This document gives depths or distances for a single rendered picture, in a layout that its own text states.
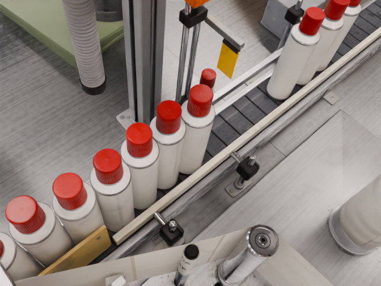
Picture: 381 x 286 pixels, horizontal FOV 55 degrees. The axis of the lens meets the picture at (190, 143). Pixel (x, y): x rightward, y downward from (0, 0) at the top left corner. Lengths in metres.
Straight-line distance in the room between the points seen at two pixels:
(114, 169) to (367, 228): 0.38
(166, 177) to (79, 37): 0.27
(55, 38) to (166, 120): 0.47
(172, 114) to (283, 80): 0.33
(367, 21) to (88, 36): 0.79
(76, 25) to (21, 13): 0.55
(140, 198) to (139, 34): 0.24
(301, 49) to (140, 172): 0.36
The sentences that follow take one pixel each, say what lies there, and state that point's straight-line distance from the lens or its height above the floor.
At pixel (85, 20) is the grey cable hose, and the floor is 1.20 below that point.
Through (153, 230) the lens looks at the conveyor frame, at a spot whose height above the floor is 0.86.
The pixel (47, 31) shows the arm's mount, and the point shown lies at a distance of 0.90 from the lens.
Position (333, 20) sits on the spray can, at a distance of 0.73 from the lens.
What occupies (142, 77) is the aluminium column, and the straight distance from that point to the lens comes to 0.62.
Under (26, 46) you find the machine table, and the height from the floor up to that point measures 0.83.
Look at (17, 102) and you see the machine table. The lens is 0.84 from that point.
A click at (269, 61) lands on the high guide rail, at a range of 0.74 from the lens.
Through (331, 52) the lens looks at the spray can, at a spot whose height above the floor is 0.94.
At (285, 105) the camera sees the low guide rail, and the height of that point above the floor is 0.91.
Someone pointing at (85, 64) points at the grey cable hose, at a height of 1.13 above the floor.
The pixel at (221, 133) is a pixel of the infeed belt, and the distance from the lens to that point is 0.71.
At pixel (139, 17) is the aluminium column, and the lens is 0.53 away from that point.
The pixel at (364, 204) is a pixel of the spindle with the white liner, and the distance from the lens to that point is 0.60.
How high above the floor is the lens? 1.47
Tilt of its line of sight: 59 degrees down
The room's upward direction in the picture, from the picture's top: 11 degrees clockwise
